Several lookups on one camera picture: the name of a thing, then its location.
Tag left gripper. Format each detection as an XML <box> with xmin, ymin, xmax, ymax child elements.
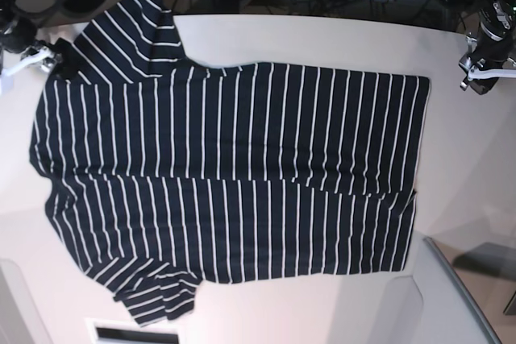
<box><xmin>459</xmin><ymin>48</ymin><xmax>504</xmax><ymax>94</ymax></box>

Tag white slotted tray front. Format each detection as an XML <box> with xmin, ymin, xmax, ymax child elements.
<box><xmin>85</xmin><ymin>319</ymin><xmax>185</xmax><ymax>344</ymax></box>

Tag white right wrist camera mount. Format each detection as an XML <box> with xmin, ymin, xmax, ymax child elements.
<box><xmin>1</xmin><ymin>40</ymin><xmax>57</xmax><ymax>95</ymax></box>

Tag navy white striped t-shirt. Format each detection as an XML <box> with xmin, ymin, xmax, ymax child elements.
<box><xmin>29</xmin><ymin>0</ymin><xmax>431</xmax><ymax>326</ymax></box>

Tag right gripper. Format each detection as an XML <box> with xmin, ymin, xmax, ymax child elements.
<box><xmin>23</xmin><ymin>39</ymin><xmax>77</xmax><ymax>78</ymax></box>

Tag white panel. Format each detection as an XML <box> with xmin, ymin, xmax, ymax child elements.
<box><xmin>1</xmin><ymin>259</ymin><xmax>52</xmax><ymax>343</ymax></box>
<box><xmin>326</xmin><ymin>234</ymin><xmax>501</xmax><ymax>343</ymax></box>

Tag white panel right front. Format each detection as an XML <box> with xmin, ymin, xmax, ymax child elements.
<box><xmin>326</xmin><ymin>234</ymin><xmax>501</xmax><ymax>343</ymax></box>

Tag white panel left front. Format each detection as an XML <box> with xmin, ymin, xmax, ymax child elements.
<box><xmin>1</xmin><ymin>259</ymin><xmax>52</xmax><ymax>343</ymax></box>

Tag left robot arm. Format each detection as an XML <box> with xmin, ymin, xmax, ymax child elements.
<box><xmin>459</xmin><ymin>0</ymin><xmax>515</xmax><ymax>95</ymax></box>

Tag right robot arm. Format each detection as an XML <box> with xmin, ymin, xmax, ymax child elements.
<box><xmin>1</xmin><ymin>0</ymin><xmax>73</xmax><ymax>80</ymax></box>

